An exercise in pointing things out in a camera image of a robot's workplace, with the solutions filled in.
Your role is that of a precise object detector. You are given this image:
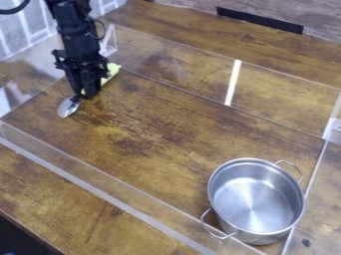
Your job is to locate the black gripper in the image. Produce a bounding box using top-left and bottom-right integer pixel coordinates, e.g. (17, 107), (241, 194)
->
(52, 27), (110, 99)

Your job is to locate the stainless steel pot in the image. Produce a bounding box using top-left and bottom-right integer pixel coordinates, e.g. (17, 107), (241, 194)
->
(199, 157), (305, 245)

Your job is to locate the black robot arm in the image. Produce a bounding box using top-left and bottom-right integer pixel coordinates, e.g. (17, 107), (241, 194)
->
(44, 0), (110, 99)

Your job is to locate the clear acrylic front barrier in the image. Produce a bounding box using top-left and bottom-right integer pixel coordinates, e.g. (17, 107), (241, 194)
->
(0, 121), (265, 255)

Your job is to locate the clear acrylic triangular bracket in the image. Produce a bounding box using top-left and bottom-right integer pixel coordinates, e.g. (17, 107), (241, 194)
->
(100, 24), (118, 57)

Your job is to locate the black cable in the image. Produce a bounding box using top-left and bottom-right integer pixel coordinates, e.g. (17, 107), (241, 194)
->
(0, 0), (32, 16)

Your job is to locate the black wall slot strip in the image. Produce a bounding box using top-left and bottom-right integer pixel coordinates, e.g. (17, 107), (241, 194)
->
(215, 7), (304, 34)

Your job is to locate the clear acrylic right bracket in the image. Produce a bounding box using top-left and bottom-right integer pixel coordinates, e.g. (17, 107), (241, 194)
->
(322, 94), (341, 146)

